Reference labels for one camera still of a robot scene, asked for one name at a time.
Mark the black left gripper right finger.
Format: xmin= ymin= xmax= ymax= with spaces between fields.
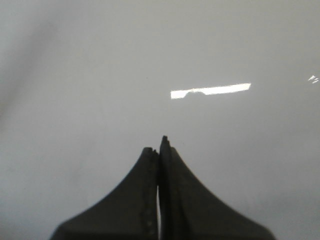
xmin=158 ymin=136 xmax=275 ymax=240

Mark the white glossy whiteboard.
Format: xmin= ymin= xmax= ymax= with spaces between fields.
xmin=0 ymin=0 xmax=320 ymax=240

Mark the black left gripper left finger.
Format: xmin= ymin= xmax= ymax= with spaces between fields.
xmin=51 ymin=147 xmax=159 ymax=240

